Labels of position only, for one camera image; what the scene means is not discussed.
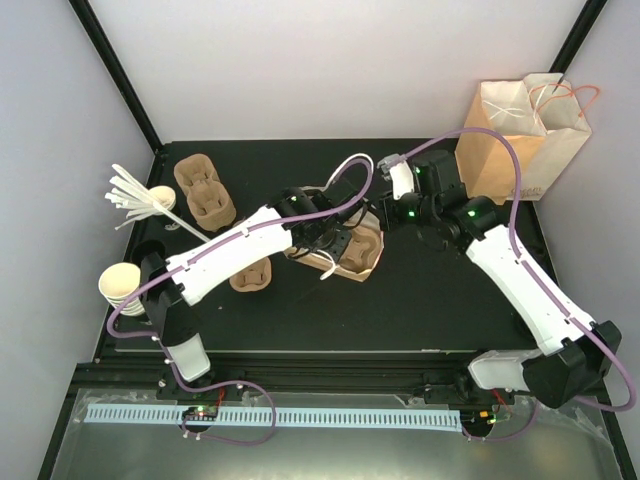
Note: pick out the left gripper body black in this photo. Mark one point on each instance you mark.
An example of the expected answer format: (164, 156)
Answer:
(328, 246)

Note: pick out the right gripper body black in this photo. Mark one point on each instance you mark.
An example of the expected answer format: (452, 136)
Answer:
(393, 221)

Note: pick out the small brown paper bag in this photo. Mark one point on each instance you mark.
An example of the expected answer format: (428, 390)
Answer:
(341, 200)

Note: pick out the brown pulp cup carrier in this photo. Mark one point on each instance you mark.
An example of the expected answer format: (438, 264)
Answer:
(361, 256)

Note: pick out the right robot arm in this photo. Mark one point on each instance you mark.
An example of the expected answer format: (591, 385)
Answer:
(572, 352)

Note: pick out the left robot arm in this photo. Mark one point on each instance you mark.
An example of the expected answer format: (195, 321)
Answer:
(175, 285)

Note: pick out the large brown paper bag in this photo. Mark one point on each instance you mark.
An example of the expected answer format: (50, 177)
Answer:
(485, 166)

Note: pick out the stack of pulp cup carriers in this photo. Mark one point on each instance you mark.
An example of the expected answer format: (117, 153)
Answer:
(208, 200)

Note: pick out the cup holding straws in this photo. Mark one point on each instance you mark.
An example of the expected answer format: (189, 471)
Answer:
(165, 196)

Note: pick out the stack of paper cups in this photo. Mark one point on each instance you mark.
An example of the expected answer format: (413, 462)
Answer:
(118, 281)

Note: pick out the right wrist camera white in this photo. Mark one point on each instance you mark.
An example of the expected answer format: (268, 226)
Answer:
(396, 170)

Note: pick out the light blue cable duct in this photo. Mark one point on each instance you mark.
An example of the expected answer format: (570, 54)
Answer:
(282, 417)

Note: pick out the white paper bag orange handle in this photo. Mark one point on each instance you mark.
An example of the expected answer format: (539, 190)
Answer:
(560, 109)

